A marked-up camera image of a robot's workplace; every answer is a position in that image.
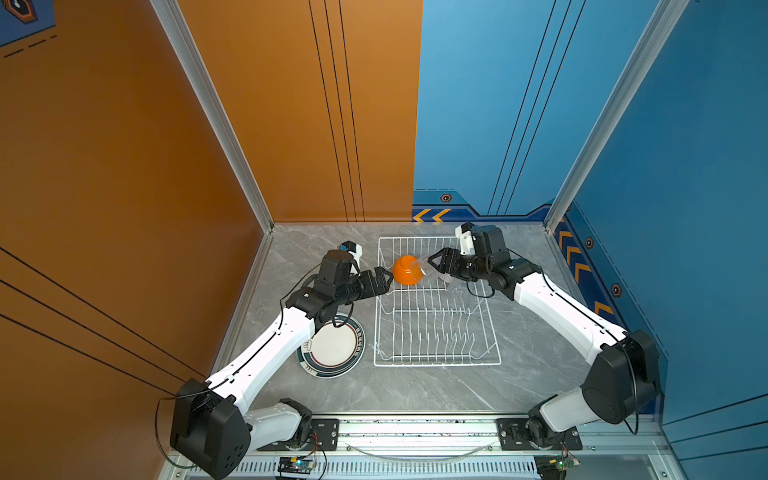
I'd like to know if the large clear glass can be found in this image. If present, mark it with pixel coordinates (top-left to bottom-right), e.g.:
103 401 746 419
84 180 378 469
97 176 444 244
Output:
419 253 454 285

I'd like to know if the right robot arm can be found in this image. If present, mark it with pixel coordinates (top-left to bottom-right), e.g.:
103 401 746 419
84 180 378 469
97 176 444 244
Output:
427 223 662 449

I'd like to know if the aluminium front rail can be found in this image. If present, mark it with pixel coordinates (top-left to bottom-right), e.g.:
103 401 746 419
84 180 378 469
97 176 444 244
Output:
228 413 686 479

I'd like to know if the green circuit board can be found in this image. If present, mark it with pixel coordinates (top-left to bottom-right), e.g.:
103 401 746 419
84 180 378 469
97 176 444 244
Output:
277 457 317 478

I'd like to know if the white wire dish rack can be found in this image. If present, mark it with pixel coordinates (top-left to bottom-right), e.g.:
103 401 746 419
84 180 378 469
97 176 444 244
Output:
374 274 501 367

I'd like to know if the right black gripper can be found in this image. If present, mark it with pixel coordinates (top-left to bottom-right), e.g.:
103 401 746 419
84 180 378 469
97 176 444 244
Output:
427 247 491 281

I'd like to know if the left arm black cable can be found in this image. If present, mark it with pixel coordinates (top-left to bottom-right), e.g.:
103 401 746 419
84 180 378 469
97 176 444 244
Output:
154 263 355 470

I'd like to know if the orange bowl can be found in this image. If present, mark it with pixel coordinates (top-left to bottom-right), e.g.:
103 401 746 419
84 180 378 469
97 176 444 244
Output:
392 255 425 286

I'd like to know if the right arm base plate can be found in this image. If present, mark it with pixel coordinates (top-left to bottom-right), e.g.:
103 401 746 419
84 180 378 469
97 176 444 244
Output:
495 417 583 451

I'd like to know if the right small circuit board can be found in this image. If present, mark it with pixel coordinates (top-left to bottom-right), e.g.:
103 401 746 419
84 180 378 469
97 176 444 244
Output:
534 456 581 480

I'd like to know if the green red rimmed plate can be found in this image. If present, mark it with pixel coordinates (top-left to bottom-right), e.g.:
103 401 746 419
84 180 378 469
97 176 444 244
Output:
296 315 366 379

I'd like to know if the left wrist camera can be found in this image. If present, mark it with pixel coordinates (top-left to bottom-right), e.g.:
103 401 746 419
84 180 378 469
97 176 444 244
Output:
340 241 362 273

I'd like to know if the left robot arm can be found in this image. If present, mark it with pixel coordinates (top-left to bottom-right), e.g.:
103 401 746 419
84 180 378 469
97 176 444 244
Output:
169 242 394 479

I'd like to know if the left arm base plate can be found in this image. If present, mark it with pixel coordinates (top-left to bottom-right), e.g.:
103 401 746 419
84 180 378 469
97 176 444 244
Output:
259 418 340 453

